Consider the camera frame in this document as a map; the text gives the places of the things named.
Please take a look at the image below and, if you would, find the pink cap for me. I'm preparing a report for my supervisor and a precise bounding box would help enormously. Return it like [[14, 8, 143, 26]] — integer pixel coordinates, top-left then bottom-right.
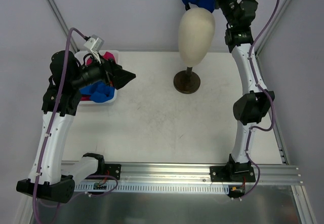
[[83, 50, 119, 65], [81, 94, 91, 101]]

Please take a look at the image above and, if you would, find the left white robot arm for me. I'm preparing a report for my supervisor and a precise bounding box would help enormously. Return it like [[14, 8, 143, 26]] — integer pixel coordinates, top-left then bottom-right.
[[16, 51, 136, 203]]

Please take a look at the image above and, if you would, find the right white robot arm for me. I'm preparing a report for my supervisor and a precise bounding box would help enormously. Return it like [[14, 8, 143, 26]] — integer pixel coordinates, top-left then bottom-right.
[[210, 0, 275, 182]]

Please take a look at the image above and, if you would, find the white plastic basket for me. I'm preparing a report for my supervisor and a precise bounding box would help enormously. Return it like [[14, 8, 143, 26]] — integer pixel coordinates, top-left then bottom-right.
[[79, 50, 122, 105]]

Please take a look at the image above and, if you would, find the cream mannequin head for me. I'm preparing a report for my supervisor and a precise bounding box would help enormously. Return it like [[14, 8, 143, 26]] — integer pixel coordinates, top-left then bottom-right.
[[178, 8, 216, 67]]

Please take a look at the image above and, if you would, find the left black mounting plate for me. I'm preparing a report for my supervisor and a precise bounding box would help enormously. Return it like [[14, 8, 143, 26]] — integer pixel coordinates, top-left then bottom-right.
[[104, 163, 122, 180]]

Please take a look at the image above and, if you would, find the black mounting plate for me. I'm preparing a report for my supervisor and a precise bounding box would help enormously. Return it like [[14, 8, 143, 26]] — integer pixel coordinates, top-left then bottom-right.
[[210, 166, 256, 183], [104, 163, 122, 180]]

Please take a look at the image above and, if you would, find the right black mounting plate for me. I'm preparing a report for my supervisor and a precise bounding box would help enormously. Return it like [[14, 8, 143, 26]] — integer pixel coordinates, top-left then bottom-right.
[[210, 166, 256, 183]]

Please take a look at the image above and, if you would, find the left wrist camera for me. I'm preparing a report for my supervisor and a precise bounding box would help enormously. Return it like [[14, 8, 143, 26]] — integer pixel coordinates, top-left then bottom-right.
[[84, 34, 104, 63]]

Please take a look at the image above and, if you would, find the aluminium rail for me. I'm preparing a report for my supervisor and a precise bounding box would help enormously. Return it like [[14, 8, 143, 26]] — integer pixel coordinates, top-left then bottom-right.
[[120, 162, 304, 185]]

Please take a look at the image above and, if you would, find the white slotted cable duct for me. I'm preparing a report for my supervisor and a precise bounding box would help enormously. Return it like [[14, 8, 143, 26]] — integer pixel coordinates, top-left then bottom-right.
[[74, 181, 229, 195]]

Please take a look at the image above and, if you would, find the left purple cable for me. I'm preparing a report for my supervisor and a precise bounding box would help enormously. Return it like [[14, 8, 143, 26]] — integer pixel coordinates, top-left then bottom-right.
[[32, 27, 118, 224]]

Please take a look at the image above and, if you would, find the purple cable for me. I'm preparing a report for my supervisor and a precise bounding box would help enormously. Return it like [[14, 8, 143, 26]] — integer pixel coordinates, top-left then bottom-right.
[[227, 0, 281, 207], [32, 27, 118, 224]]

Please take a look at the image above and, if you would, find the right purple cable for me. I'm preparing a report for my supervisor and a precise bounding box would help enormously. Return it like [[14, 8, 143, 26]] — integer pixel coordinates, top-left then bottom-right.
[[227, 0, 281, 207]]

